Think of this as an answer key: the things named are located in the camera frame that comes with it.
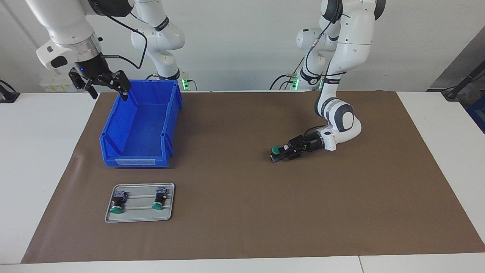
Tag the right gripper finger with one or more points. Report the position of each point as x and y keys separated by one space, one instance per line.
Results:
x=90 y=85
x=123 y=85

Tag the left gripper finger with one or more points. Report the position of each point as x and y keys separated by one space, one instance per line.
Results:
x=290 y=156
x=294 y=145

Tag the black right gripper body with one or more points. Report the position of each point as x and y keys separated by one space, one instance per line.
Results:
x=91 y=67

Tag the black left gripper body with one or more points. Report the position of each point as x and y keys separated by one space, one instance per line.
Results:
x=312 y=142

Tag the green push button switch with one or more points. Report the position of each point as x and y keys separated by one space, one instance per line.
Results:
x=117 y=208
x=276 y=150
x=157 y=206

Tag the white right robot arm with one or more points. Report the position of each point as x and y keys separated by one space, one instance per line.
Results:
x=68 y=26

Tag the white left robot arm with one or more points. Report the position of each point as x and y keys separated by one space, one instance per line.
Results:
x=354 y=38

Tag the blue plastic storage bin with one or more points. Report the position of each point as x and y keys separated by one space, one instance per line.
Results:
x=140 y=125

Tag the brown table mat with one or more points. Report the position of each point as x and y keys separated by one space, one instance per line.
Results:
x=303 y=208

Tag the grey metal tray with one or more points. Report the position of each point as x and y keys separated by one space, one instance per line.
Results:
x=140 y=216

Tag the black stand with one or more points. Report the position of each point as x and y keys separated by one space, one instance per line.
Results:
x=452 y=93

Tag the blue crate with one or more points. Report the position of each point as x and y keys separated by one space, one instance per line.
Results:
x=478 y=113

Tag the white wall socket box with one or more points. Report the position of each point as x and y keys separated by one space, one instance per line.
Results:
x=51 y=85

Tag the black clamp mount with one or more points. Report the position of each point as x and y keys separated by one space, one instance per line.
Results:
x=7 y=96

